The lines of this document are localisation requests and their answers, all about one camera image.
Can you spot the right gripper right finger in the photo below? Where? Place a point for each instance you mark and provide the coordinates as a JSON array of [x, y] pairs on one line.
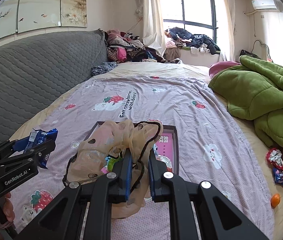
[[198, 211]]

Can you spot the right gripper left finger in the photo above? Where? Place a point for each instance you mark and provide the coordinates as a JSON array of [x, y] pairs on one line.
[[83, 211]]

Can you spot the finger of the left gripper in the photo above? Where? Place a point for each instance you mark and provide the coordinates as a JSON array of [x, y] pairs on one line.
[[13, 151], [46, 147]]

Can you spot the blue cookie packet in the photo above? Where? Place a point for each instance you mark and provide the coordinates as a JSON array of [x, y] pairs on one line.
[[37, 137]]

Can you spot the beige sheer fabric scrunchie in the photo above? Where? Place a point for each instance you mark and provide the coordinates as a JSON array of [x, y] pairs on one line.
[[138, 189]]

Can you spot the small red-white surprise egg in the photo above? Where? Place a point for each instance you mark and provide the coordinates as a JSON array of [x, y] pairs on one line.
[[165, 160]]

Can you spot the person's left hand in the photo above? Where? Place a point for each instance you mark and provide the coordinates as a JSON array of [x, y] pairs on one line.
[[8, 208]]

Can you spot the small orange by pillow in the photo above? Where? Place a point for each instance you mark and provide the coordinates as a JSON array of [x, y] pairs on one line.
[[275, 200]]

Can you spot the dark shallow box tray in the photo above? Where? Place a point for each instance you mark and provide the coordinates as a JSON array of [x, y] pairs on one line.
[[108, 142]]

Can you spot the grey quilted headboard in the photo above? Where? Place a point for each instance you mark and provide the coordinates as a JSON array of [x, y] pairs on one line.
[[36, 70]]

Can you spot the pink strawberry print bedsheet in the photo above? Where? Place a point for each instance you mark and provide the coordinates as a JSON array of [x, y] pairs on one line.
[[104, 117]]

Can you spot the blue foil candy wrapper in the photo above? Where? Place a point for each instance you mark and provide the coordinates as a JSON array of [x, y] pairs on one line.
[[278, 176]]

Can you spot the red foil candy wrapper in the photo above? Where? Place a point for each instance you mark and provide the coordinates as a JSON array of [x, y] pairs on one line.
[[274, 157]]

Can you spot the pink and blue book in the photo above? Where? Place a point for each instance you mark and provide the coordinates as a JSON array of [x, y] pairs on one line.
[[168, 145]]

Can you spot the green fleece blanket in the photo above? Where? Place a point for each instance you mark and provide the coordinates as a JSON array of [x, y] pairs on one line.
[[254, 91]]

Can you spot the clothes pile beside bed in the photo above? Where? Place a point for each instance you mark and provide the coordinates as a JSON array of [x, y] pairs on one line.
[[126, 47]]

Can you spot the cream curtain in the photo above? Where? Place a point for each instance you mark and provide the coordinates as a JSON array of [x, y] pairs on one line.
[[153, 31]]

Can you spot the clothes pile on windowsill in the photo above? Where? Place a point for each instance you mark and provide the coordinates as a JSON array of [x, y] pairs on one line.
[[182, 38]]

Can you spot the white air conditioner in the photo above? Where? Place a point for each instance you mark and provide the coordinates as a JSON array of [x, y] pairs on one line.
[[266, 5]]

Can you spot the floral wall panel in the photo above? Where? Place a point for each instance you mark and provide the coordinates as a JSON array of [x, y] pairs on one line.
[[19, 16]]

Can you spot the window with dark frame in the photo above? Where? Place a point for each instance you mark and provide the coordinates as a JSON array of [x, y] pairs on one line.
[[195, 16]]

